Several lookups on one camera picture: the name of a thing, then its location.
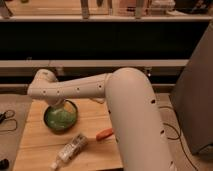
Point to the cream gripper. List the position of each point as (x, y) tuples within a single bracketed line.
[(58, 103)]

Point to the white sponge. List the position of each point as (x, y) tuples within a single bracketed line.
[(98, 100)]

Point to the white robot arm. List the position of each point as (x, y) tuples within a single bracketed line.
[(133, 110)]

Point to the green ceramic bowl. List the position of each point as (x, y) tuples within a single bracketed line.
[(61, 119)]

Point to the white tube bottle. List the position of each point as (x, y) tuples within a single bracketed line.
[(71, 149)]

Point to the orange carrot toy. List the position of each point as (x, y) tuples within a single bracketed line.
[(104, 134)]

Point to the black object bottom left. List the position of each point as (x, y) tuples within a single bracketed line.
[(4, 164)]

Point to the wooden shelf rail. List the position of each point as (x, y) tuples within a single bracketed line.
[(92, 63)]

